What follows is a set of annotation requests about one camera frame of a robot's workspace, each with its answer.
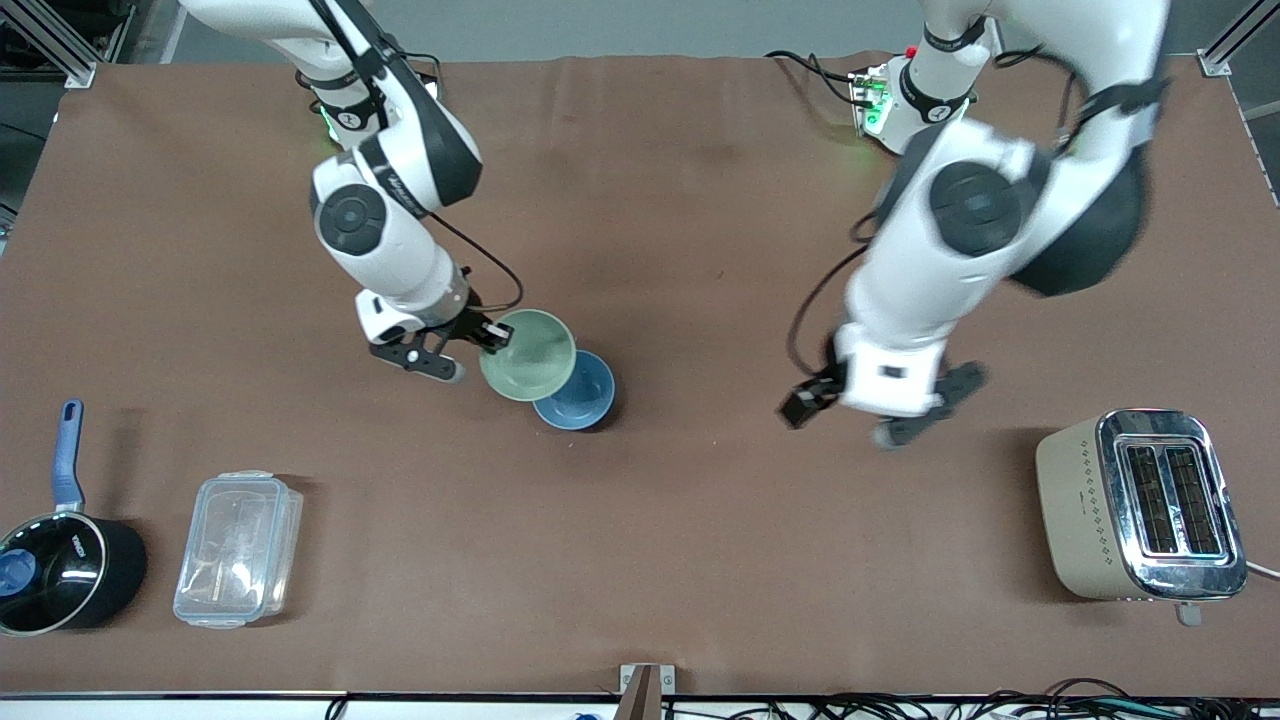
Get green bowl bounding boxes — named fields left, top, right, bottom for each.
left=478, top=308, right=579, bottom=403

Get blue bowl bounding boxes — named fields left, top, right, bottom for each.
left=532, top=349, right=618, bottom=433

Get brown table cloth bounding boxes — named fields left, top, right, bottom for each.
left=0, top=55, right=1280, bottom=697

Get beige chrome toaster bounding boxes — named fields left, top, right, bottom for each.
left=1035, top=408, right=1250, bottom=628

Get clear plastic food container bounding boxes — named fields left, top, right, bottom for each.
left=173, top=471, right=304, bottom=630

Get glass lid blue knob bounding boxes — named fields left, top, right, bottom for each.
left=0, top=514, right=107, bottom=633

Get black left base cable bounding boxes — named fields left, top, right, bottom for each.
left=764, top=49, right=867, bottom=109

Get metal table edge bracket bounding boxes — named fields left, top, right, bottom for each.
left=619, top=664, right=676, bottom=720

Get black left upper arm cable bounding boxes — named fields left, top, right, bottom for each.
left=992, top=44, right=1083, bottom=151

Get tangled black cables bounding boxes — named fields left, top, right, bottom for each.
left=668, top=678, right=1280, bottom=720

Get black saucepan blue handle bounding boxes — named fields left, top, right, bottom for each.
left=0, top=400, right=149, bottom=638

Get aluminium frame profile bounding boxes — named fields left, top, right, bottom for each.
left=1198, top=0, right=1280, bottom=78
left=0, top=0, right=99, bottom=90

